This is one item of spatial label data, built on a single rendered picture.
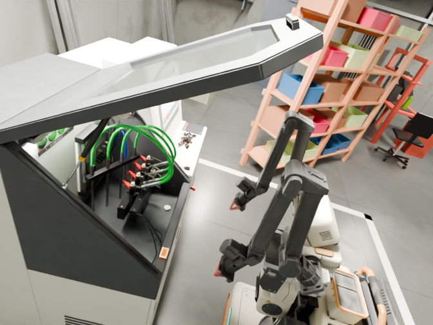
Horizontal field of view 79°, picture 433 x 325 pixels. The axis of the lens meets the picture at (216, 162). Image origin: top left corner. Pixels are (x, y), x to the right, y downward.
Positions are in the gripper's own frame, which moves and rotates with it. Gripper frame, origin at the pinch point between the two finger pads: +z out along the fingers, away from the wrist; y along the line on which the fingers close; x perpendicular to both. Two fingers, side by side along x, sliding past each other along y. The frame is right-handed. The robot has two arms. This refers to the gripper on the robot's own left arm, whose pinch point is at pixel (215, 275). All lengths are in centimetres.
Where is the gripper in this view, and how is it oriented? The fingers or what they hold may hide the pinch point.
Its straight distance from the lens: 123.5
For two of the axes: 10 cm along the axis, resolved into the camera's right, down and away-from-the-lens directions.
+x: 7.6, 6.2, 2.1
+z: -6.2, 5.8, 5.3
